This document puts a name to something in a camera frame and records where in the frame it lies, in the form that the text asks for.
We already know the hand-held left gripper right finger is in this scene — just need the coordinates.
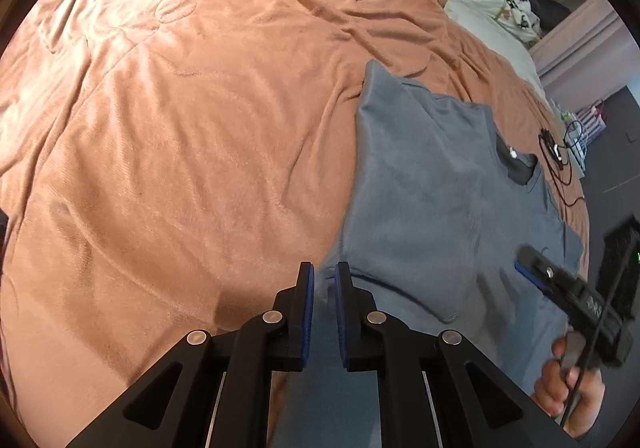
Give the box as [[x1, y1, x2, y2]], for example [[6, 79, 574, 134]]
[[334, 262, 581, 448]]

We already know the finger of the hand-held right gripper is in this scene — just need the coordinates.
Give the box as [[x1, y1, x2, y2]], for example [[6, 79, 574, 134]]
[[514, 244, 582, 299]]

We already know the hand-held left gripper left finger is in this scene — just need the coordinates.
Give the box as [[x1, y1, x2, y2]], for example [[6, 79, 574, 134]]
[[65, 262, 316, 448]]

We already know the grey t-shirt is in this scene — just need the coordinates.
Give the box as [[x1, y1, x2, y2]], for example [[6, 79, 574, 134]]
[[272, 60, 583, 448]]

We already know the person's right hand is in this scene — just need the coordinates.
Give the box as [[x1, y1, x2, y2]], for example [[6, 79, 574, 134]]
[[534, 333, 606, 439]]

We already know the white bedside shelf unit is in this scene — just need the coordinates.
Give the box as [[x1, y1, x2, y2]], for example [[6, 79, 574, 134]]
[[550, 100, 587, 175]]

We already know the striped gift bag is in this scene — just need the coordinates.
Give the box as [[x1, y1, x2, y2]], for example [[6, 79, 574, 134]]
[[580, 100, 608, 145]]

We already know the orange fleece blanket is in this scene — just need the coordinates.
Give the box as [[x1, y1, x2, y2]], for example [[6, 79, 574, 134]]
[[0, 0, 591, 448]]

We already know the pink curtain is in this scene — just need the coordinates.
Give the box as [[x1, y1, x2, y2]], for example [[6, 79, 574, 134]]
[[530, 0, 640, 101]]

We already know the black and white patterned cloth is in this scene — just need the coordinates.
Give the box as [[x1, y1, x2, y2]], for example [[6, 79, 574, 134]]
[[497, 0, 541, 41]]

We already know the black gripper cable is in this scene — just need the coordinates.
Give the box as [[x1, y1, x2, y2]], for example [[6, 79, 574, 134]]
[[560, 240, 633, 429]]

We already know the black device with cable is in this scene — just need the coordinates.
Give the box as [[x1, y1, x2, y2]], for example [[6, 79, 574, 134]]
[[537, 120, 587, 206]]

